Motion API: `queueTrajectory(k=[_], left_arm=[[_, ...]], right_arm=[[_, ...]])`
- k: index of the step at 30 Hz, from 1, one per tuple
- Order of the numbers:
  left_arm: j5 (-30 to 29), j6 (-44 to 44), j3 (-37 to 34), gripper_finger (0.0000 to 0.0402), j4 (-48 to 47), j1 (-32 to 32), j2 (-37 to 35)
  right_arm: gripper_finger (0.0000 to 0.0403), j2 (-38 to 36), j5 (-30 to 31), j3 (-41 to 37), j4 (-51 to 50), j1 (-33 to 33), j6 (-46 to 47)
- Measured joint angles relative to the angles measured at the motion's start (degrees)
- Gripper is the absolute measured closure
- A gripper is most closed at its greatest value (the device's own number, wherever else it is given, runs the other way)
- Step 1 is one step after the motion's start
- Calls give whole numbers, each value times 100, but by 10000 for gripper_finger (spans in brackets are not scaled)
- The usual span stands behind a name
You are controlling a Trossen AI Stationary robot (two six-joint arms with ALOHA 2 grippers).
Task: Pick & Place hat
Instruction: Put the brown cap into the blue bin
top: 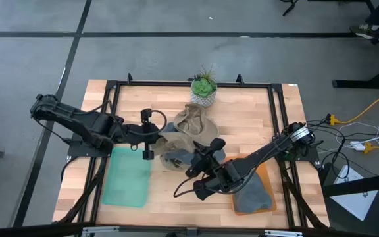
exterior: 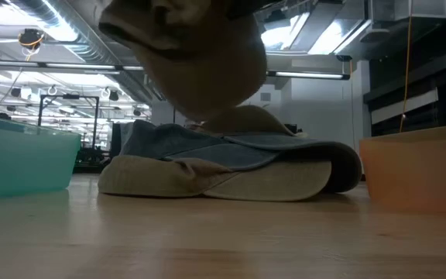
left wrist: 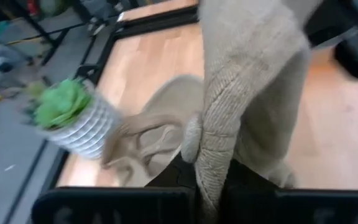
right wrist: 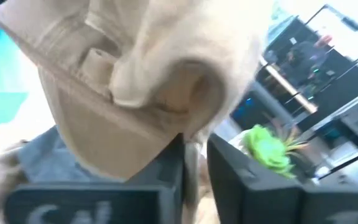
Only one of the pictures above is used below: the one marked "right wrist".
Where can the beige cap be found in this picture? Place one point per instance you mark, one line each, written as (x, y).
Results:
(135, 62)

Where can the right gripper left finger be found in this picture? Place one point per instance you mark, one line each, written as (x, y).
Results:
(89, 208)

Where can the grey cap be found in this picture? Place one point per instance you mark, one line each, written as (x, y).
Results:
(48, 158)

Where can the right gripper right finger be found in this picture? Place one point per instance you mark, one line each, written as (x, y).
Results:
(259, 205)

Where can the succulent in white patterned pot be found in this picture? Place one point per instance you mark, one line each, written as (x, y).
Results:
(266, 149)

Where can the person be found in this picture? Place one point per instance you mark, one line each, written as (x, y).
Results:
(303, 59)

